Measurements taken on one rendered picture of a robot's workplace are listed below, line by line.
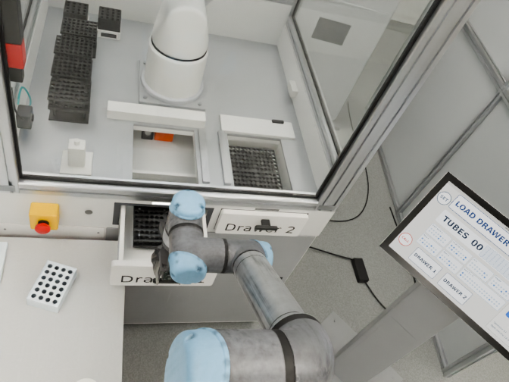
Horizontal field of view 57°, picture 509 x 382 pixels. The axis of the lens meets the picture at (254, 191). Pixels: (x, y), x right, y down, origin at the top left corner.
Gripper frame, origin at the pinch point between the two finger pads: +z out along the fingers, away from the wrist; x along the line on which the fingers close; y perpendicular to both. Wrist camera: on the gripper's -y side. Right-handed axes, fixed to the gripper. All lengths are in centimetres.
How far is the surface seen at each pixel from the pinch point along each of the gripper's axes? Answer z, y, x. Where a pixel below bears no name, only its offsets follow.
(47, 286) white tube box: 12.8, -2.3, -30.7
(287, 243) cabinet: 16, -21, 45
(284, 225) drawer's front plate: 2.1, -19.2, 39.0
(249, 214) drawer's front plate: -2.6, -19.3, 25.8
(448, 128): 27, -109, 164
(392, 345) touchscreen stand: 41, 8, 92
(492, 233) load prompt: -25, 0, 92
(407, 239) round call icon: -11, -6, 73
